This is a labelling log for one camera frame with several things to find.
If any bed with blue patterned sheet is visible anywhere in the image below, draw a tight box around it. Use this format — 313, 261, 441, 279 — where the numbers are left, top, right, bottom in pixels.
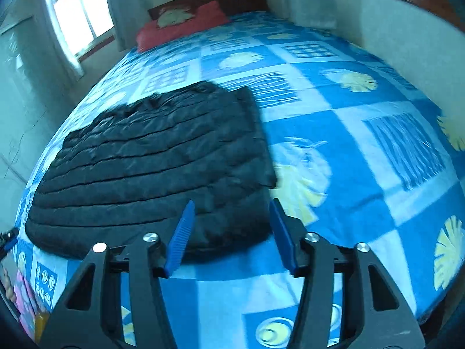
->
11, 10, 465, 349

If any red pillow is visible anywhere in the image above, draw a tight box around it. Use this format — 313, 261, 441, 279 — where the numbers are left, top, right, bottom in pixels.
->
136, 1, 231, 52

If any floral pink blanket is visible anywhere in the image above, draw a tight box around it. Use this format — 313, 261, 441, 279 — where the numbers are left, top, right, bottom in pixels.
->
0, 258, 49, 342

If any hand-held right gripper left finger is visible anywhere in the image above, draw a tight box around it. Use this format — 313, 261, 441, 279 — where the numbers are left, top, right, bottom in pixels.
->
42, 200, 196, 349

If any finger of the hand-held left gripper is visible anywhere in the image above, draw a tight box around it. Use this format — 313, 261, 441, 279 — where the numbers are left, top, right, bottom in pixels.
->
0, 227, 19, 260

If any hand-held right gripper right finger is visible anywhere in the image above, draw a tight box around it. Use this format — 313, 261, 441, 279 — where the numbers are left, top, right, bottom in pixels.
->
269, 198, 425, 349

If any narrow grey curtain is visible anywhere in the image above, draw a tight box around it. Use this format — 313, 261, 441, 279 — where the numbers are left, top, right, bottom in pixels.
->
36, 0, 86, 81

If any black puffer jacket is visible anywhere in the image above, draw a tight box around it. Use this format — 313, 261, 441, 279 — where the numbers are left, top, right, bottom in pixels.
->
25, 81, 280, 259

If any printed cream cushion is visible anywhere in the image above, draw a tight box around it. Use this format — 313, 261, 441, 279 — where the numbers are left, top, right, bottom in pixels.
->
157, 7, 197, 29

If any glass door wardrobe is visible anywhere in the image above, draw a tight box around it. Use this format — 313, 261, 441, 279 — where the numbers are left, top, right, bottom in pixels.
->
0, 15, 42, 179

